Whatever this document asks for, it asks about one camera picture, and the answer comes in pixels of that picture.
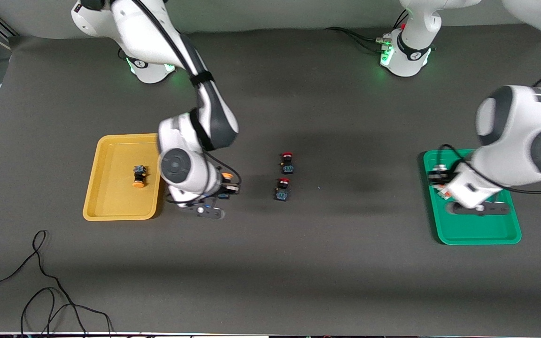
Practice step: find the white orange push button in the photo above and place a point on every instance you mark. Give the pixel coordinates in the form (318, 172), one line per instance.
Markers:
(442, 192)

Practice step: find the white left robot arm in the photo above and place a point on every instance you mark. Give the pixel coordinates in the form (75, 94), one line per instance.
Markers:
(524, 131)

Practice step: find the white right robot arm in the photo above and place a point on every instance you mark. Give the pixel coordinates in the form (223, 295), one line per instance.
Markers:
(176, 164)

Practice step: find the green plastic tray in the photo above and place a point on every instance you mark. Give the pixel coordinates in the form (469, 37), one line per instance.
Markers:
(477, 230)

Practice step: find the red mushroom push button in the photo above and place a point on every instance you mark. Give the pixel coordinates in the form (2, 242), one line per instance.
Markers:
(287, 163)
(283, 189)

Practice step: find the yellow plastic tray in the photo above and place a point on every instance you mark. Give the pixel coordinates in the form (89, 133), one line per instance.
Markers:
(115, 197)

